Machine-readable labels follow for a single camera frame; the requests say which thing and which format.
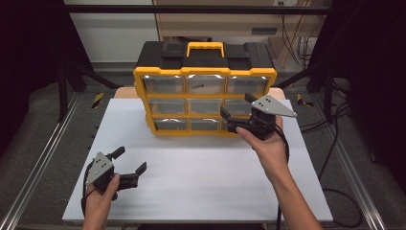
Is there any looped black floor cable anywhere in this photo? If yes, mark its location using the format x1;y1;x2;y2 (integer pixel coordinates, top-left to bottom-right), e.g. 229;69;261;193
321;188;365;229

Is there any silver metal rail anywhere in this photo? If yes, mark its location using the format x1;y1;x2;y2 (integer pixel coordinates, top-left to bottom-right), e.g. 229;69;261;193
0;92;82;230
328;133;389;230

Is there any person's left hand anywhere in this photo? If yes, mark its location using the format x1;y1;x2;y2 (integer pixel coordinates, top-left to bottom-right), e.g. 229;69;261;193
83;173;122;221

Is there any yellow black hazard tape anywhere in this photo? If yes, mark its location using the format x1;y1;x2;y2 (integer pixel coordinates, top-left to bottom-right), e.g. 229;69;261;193
91;92;104;109
296;93;315;108

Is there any tangle of hanging cables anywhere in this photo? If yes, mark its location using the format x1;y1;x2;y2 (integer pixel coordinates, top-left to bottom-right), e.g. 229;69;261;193
281;12;320;68

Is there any black horizontal bar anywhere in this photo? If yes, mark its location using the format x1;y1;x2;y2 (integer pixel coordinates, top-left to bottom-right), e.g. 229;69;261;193
61;3;333;15

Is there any yellow black organizer cabinet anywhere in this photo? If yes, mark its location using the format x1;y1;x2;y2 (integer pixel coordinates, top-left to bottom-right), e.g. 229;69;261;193
133;40;278;138

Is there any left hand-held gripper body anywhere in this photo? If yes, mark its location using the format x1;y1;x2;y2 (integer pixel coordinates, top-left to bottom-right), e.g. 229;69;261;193
85;151;140;200

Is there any black floor cable bundle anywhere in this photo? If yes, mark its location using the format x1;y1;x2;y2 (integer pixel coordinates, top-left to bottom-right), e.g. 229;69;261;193
300;102;352;171

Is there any clear plastic drawer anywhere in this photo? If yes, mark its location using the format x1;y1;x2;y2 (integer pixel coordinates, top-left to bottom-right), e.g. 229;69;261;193
185;75;228;95
224;99;263;117

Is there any black metal stand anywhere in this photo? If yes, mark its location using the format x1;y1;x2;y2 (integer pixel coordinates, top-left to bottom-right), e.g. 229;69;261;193
274;61;336;123
56;61;123;123

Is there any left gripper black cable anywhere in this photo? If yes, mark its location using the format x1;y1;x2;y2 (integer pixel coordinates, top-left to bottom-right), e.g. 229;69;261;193
80;166;97;219

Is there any black curtain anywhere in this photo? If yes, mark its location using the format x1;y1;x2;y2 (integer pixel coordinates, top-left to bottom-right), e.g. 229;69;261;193
307;0;406;186
0;0;94;154

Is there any grid of clear drawers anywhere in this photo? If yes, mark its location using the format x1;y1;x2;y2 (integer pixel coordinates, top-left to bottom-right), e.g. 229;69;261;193
142;75;269;131

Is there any person's right hand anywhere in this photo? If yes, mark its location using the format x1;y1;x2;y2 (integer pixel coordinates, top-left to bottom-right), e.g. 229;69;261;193
235;114;290;182

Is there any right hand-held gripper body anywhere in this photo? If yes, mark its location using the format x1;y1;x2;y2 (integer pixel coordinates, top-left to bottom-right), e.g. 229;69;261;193
228;94;298;141

